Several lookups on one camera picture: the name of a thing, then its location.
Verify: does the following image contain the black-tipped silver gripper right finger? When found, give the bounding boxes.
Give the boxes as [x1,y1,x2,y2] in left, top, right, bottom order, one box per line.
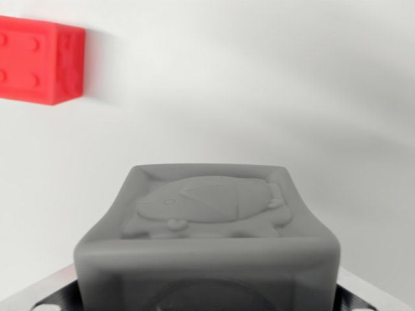
[333,266,415,311]

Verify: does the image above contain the black-tipped silver gripper left finger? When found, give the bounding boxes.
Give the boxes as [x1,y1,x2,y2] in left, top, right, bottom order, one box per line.
[0,262,86,311]

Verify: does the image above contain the grey rubber embossed cube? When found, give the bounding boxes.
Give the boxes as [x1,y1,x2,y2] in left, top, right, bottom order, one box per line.
[73,164,342,311]

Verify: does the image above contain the red rubber embossed cube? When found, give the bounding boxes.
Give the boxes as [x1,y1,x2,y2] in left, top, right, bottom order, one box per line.
[0,15,87,106]

